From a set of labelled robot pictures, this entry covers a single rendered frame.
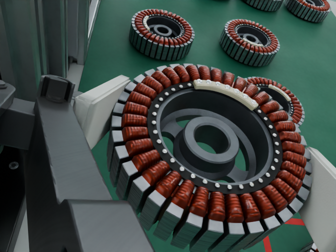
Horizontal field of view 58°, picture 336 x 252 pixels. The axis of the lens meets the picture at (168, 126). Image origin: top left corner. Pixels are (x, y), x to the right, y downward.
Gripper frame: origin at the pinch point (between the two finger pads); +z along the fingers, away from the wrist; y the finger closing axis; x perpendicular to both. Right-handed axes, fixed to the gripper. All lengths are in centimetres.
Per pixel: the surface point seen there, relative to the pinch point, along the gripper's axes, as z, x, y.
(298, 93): 41.0, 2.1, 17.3
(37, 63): 8.2, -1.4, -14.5
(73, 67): 28.6, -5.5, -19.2
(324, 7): 68, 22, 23
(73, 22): 24.5, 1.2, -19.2
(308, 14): 67, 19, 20
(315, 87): 44.3, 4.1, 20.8
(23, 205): 8.4, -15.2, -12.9
